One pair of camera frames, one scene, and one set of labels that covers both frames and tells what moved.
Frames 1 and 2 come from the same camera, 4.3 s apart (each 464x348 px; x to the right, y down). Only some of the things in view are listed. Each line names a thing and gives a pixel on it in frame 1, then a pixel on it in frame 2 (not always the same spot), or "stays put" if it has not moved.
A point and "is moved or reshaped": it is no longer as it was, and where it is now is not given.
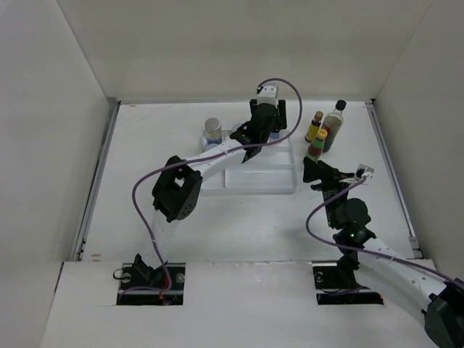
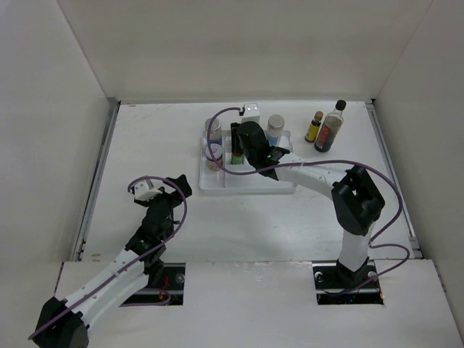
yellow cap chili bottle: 315,148 is moved or reshaped
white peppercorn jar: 213,130 stays put
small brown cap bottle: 314,126 stays put
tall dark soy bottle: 333,123 stays put
